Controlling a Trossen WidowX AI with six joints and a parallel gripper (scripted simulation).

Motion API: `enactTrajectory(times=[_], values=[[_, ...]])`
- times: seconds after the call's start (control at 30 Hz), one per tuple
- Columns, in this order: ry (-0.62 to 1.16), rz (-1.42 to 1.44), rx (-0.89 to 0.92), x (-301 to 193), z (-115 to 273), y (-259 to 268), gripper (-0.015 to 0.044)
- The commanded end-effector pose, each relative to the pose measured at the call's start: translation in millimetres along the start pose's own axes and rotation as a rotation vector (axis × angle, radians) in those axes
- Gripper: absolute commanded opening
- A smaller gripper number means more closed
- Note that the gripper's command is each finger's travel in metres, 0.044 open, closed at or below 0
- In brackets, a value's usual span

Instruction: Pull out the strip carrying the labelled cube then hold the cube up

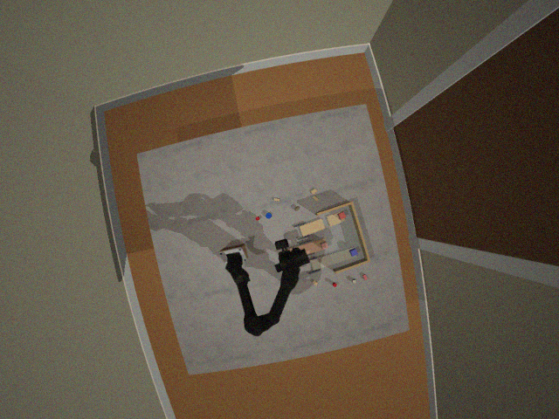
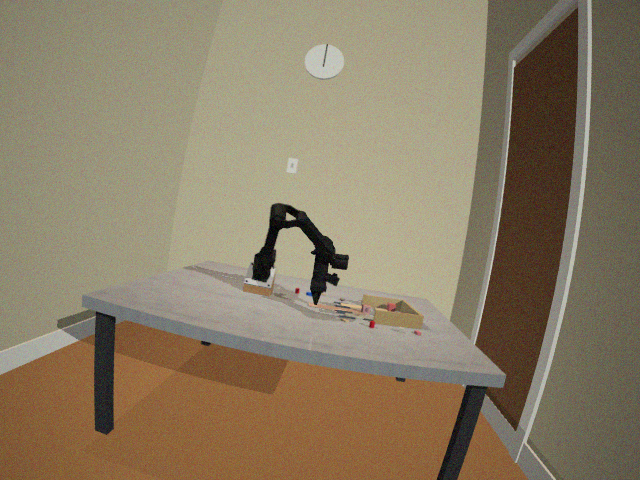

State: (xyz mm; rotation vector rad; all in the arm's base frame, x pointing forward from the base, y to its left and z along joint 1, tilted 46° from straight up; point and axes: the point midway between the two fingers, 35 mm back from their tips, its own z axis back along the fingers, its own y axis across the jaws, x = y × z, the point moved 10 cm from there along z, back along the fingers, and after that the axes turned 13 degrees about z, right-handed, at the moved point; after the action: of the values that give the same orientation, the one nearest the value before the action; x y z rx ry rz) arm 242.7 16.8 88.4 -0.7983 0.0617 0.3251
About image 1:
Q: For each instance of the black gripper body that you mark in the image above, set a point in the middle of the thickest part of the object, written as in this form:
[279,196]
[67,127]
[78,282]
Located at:
[282,244]

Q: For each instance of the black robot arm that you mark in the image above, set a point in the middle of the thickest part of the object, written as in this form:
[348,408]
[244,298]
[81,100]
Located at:
[254,324]

